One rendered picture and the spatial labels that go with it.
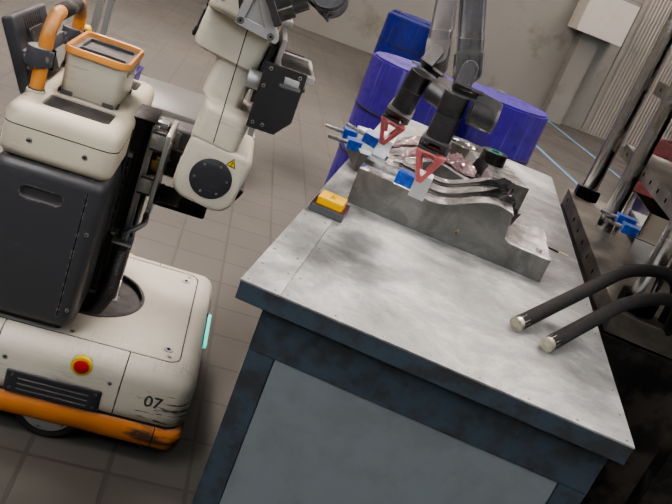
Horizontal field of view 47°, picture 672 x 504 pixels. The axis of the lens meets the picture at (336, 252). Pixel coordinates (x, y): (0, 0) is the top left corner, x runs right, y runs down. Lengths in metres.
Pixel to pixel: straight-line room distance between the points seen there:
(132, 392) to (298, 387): 0.70
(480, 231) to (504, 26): 10.11
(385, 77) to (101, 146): 2.73
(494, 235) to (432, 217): 0.15
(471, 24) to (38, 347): 1.23
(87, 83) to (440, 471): 1.17
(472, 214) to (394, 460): 0.68
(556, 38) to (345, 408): 10.99
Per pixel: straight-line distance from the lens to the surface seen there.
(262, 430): 1.45
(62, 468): 2.06
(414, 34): 8.29
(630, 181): 2.76
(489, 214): 1.85
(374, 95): 4.35
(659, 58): 3.13
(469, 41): 1.69
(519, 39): 12.00
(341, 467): 1.45
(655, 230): 2.47
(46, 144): 1.81
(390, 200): 1.86
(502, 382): 1.34
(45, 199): 1.86
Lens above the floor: 1.36
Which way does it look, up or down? 21 degrees down
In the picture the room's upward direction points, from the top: 22 degrees clockwise
